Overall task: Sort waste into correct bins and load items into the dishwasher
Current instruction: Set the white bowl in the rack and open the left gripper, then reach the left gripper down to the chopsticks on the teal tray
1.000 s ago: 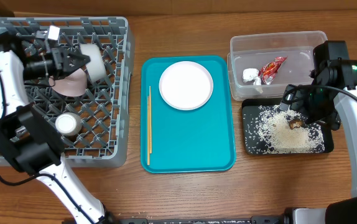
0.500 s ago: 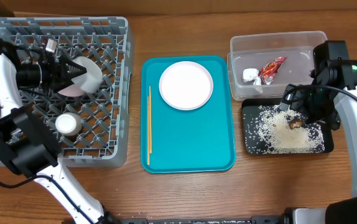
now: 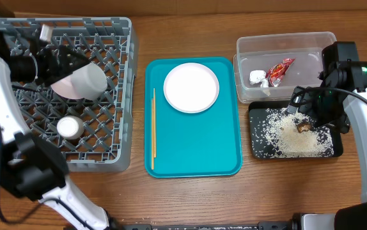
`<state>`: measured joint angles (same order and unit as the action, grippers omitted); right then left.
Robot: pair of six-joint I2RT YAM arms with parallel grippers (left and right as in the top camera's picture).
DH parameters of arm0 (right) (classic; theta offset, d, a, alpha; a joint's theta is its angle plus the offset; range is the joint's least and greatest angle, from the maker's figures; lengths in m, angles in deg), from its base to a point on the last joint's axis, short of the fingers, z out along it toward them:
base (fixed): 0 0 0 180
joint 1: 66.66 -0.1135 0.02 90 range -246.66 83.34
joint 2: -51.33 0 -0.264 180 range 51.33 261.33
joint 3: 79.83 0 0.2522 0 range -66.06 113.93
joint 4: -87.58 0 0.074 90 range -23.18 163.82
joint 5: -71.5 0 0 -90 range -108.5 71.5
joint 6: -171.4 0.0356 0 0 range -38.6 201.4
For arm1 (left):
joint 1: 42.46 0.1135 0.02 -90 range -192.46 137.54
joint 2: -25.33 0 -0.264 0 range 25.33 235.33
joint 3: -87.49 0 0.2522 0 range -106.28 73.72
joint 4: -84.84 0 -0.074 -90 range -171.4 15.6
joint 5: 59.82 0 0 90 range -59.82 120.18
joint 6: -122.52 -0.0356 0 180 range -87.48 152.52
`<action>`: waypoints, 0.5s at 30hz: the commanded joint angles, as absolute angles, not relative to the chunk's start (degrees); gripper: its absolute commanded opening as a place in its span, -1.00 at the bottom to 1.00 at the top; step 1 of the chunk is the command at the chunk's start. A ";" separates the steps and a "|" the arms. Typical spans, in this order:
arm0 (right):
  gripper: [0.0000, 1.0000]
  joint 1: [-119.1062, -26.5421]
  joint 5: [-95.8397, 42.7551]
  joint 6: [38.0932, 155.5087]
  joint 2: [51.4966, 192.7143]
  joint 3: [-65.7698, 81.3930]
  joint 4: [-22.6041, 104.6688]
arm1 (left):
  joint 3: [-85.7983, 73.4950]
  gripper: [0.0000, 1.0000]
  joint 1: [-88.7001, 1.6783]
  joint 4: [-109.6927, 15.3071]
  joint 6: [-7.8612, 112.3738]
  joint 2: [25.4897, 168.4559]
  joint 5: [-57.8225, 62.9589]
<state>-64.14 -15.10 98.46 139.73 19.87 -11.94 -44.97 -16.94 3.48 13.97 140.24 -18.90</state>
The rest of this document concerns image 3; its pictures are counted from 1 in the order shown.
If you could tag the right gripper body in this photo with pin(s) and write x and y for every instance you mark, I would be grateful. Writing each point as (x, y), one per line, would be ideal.
(325, 112)

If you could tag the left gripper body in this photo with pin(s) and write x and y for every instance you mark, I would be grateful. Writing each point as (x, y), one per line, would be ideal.
(48, 68)

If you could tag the brown food scrap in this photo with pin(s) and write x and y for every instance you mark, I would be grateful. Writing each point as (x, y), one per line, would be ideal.
(304, 127)

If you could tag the grey bowl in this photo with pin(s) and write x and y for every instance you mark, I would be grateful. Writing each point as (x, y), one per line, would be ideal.
(88, 82)

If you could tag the white rice heap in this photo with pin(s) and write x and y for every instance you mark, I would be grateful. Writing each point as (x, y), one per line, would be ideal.
(292, 140)

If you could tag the red snack wrapper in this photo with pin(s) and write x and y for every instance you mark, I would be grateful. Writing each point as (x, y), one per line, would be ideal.
(276, 73)

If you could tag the white cup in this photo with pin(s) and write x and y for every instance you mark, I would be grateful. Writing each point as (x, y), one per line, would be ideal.
(70, 127)

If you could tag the white tissue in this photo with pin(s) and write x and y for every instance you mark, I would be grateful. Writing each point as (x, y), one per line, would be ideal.
(257, 76)

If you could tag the wooden chopstick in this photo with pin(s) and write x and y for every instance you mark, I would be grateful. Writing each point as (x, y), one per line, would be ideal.
(152, 133)
(154, 125)

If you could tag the large white plate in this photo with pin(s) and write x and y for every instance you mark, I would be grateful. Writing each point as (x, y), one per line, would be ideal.
(191, 88)

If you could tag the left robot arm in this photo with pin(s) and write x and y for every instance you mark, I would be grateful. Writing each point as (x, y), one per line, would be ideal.
(30, 166)

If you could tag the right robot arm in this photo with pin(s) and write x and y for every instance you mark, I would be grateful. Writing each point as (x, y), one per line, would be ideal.
(343, 70)

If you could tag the grey dishwasher rack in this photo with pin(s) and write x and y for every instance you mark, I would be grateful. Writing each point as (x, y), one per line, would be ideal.
(111, 43)

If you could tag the black tray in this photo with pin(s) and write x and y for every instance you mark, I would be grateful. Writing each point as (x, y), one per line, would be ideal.
(257, 150)

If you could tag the clear plastic bin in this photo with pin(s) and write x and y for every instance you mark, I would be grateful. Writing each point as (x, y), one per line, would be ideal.
(266, 51)

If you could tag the teal plastic tray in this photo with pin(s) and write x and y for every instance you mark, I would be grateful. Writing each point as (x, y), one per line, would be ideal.
(207, 143)

